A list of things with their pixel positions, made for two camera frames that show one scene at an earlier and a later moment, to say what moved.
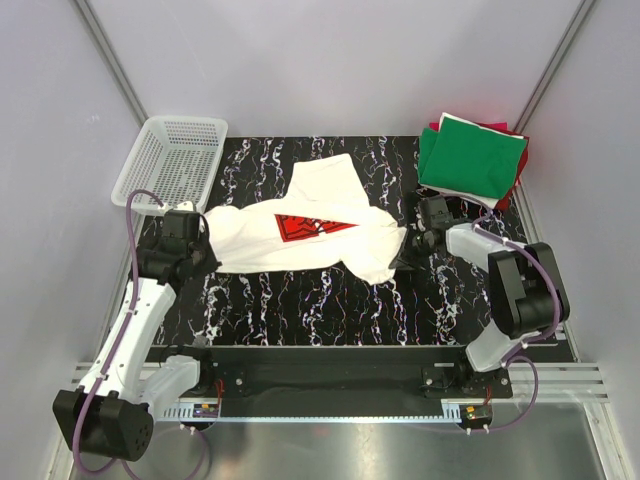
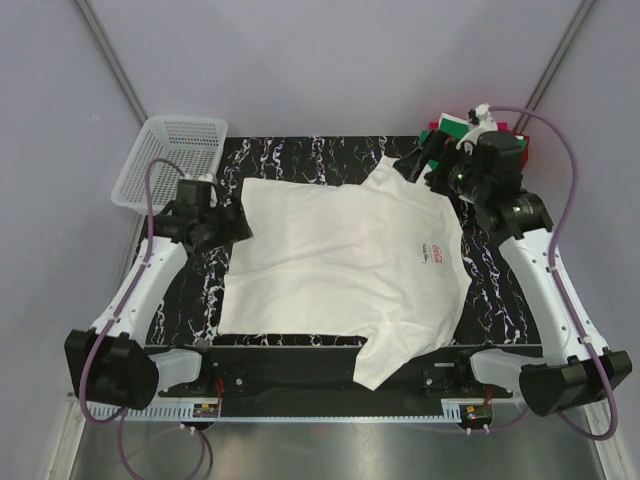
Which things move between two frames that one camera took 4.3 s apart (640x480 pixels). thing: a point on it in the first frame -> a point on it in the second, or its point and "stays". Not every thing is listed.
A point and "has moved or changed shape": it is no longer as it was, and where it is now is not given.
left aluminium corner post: x=111 y=60 stays
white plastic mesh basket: x=177 y=159 stays
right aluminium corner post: x=578 y=21 stays
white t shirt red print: x=323 y=220 has moved or changed shape
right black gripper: x=404 y=259 -> x=411 y=165
